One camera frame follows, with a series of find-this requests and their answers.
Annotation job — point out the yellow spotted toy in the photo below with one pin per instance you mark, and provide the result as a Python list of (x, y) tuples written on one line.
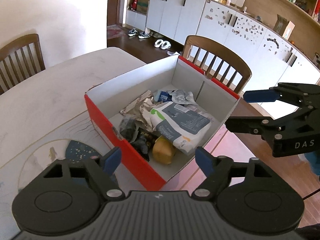
[(163, 151)]

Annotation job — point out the red white cardboard box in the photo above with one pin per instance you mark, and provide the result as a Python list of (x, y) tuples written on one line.
[(104, 102)]

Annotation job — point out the left sneaker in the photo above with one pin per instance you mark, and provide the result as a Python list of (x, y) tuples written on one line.
[(133, 32)]

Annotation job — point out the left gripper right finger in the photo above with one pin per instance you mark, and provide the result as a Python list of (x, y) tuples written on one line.
[(216, 170)]

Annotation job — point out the right sneaker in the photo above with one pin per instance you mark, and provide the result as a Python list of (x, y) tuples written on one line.
[(143, 35)]

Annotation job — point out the cardboard box on counter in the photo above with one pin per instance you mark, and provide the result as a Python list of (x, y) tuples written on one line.
[(283, 27)]

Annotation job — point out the sneaker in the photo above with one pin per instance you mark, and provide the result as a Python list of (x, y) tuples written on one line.
[(133, 32), (143, 35)]

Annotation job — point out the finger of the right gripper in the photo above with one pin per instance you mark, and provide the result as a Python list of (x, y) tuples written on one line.
[(256, 96), (246, 124)]

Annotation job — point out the clear printed wrapper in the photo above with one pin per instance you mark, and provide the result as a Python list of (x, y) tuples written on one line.
[(182, 97)]

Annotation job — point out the wooden chair by wall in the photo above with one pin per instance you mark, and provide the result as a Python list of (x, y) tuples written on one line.
[(20, 59)]

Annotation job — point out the cardboard box in shelf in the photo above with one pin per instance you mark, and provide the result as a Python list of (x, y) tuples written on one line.
[(142, 6)]

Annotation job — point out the blue white snack packet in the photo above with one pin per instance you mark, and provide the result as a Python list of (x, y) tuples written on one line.
[(162, 96)]

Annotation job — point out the white wall cabinets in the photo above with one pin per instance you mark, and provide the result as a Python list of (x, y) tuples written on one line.
[(270, 58)]

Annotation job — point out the wooden chair by cabinets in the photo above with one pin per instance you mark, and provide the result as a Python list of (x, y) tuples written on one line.
[(217, 62)]

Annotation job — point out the white grey green pouch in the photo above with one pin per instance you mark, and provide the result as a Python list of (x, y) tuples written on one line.
[(183, 127)]

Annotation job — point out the black snack packet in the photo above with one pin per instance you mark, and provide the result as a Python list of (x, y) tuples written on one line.
[(139, 138)]

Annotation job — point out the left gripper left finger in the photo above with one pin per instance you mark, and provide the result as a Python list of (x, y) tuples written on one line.
[(100, 172)]

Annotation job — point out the blue patterned table mat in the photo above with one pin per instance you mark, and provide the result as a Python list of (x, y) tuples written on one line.
[(18, 172)]

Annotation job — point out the crumpled silver foil bag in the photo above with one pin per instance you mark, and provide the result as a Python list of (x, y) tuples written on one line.
[(140, 109)]

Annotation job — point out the white slippers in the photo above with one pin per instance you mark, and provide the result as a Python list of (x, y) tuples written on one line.
[(162, 44)]

